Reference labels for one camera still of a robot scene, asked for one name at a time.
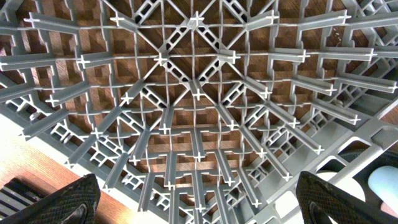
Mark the grey plastic dishwasher rack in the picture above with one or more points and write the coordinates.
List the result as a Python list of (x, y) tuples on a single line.
[(203, 111)]

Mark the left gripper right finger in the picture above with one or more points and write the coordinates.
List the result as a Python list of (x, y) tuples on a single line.
[(322, 202)]

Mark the light blue plastic cup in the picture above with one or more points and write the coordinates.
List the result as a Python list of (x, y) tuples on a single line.
[(383, 182)]

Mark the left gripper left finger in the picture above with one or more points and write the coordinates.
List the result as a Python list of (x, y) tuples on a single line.
[(76, 202)]

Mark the grey round plate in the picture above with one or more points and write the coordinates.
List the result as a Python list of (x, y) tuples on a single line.
[(288, 202)]

